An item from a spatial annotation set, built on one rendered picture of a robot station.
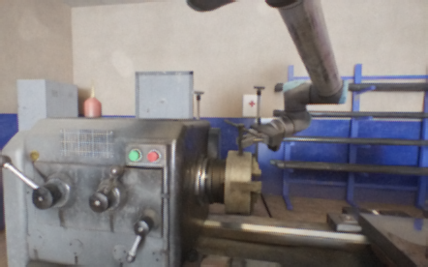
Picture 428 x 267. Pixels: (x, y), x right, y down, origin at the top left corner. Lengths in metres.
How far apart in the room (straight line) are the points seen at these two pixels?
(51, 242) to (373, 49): 4.38
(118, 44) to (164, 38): 0.91
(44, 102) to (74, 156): 3.28
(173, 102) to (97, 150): 3.37
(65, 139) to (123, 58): 3.91
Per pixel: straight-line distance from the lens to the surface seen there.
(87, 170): 0.79
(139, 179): 0.70
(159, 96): 4.19
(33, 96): 4.23
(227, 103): 3.90
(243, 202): 0.81
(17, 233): 1.08
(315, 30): 0.61
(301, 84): 0.94
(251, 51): 4.03
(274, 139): 0.84
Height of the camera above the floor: 1.35
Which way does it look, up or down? 4 degrees down
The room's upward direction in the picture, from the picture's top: 1 degrees clockwise
